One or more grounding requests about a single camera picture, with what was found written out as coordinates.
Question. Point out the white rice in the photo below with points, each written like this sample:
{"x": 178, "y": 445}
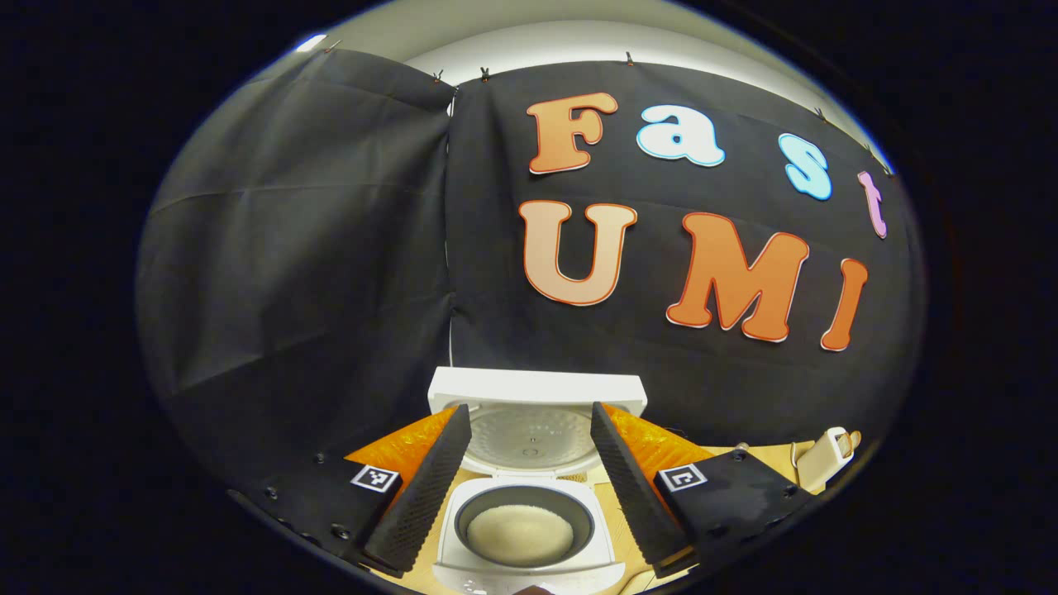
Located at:
{"x": 521, "y": 535}

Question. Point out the white toaster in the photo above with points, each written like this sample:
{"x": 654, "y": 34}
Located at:
{"x": 818, "y": 464}

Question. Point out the toast bread slice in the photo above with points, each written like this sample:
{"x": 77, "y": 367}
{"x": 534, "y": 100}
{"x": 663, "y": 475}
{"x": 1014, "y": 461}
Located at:
{"x": 850, "y": 442}

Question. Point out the white rice cooker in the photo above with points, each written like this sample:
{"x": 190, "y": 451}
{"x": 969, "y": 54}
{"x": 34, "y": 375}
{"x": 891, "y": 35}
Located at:
{"x": 537, "y": 384}

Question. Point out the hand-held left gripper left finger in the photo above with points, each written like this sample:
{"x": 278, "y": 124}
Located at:
{"x": 421, "y": 504}

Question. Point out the black backdrop cloth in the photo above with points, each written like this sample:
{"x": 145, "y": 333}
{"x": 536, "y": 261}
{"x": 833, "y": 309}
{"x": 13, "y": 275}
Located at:
{"x": 331, "y": 248}

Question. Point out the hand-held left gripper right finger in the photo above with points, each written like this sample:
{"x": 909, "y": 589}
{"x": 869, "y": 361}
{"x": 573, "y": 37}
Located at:
{"x": 636, "y": 504}

